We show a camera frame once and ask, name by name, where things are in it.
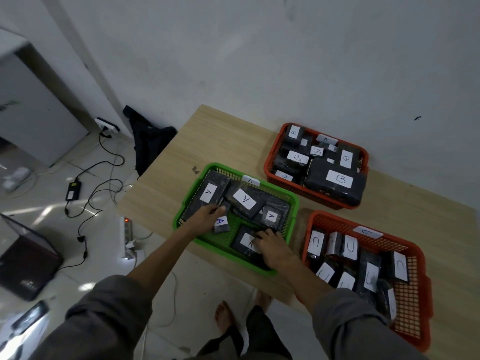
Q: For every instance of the person's right hand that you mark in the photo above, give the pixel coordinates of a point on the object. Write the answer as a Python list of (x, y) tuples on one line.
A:
[(278, 251)]

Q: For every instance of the person's left hand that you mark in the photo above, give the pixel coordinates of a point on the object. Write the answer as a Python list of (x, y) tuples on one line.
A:
[(202, 221)]

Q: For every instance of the person's left fingers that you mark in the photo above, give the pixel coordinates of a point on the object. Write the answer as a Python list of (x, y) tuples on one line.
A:
[(216, 210)]

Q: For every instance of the person's right fingers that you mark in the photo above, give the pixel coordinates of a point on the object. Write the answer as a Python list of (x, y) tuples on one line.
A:
[(267, 235)]

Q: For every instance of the small black labelled packet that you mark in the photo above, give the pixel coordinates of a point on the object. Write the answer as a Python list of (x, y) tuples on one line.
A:
[(222, 224)]

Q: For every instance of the person's left forearm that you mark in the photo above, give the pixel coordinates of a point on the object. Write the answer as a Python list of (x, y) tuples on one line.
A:
[(165, 254)]

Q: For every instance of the person's right forearm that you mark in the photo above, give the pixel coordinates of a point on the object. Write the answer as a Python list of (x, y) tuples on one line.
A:
[(305, 281)]

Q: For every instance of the long black labelled packet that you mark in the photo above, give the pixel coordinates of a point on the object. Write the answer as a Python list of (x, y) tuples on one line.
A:
[(208, 191)]

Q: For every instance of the shiny black labelled packet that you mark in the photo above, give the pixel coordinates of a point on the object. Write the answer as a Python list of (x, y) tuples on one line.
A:
[(273, 214)]

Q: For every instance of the large black labelled packet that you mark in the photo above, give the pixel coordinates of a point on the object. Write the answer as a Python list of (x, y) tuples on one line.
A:
[(245, 200)]

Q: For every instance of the green plastic basket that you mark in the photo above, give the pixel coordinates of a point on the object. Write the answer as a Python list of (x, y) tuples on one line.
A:
[(225, 243)]

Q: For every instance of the white paper basket label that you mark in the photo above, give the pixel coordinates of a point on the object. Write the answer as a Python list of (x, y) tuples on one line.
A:
[(367, 232), (250, 180)]

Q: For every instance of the person's right foot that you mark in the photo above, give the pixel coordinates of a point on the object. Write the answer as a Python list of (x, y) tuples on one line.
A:
[(263, 298)]

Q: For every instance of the person's foot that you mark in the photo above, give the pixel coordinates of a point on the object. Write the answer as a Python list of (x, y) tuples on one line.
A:
[(224, 314), (263, 298)]

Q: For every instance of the orange plastic basket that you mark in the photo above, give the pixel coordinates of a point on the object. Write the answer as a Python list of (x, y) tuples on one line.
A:
[(412, 281), (275, 164)]

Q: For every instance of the pile of black packets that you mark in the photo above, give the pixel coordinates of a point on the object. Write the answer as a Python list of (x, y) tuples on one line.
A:
[(369, 275), (330, 172)]

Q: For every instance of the person's left foot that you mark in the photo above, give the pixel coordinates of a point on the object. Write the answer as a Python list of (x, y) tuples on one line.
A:
[(224, 314)]

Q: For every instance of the white floor power strip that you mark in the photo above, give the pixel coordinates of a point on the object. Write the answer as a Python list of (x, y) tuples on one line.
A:
[(126, 232)]

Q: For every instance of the black bag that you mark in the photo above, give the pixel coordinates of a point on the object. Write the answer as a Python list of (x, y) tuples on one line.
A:
[(150, 142)]

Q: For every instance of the black trousers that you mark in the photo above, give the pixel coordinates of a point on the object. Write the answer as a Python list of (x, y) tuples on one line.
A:
[(258, 337)]

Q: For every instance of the black power adapter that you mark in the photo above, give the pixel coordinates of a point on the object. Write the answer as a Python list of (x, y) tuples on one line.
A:
[(73, 190)]

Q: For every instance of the dark laptop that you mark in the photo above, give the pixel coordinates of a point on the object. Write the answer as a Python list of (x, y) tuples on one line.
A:
[(26, 266)]

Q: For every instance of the white charger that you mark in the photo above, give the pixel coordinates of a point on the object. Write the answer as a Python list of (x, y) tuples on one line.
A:
[(15, 177)]

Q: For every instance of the white cabinet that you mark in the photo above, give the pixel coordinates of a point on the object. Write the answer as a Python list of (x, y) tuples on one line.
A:
[(33, 108)]

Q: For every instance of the black phone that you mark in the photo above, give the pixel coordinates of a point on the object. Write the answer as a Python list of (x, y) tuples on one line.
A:
[(30, 314)]

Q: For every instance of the white wall power strip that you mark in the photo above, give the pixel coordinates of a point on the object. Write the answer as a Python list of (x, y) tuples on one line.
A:
[(107, 124)]

